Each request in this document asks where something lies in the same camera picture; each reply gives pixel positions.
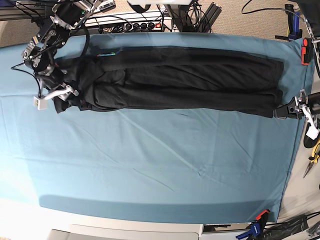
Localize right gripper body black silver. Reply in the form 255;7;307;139
35;67;79;101

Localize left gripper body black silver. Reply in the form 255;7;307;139
293;89;320;130

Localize black T-shirt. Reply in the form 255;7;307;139
53;47;284;118

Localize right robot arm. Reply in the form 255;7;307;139
21;0;102;105

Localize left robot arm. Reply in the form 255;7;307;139
273;0;320;139

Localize black computer mouse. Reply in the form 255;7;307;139
303;135;318;149

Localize orange black clamp top right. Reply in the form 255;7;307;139
301;37;314;66

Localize blue bar clamp top right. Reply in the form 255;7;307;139
274;4;303;42

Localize orange blue clamp bottom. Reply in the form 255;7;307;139
236;209;270;240

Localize blue table cloth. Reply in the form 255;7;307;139
0;44;304;224

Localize black aluminium extrusion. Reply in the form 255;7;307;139
198;2;222;33

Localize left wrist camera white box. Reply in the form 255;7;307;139
305;126;320;140

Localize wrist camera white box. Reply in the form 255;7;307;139
33;96;48;111
305;126;320;140

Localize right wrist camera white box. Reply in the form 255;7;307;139
33;96;48;111

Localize yellow handled pliers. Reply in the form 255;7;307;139
303;140;320;178

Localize black power strip red switch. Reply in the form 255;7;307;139
98;22;164;34

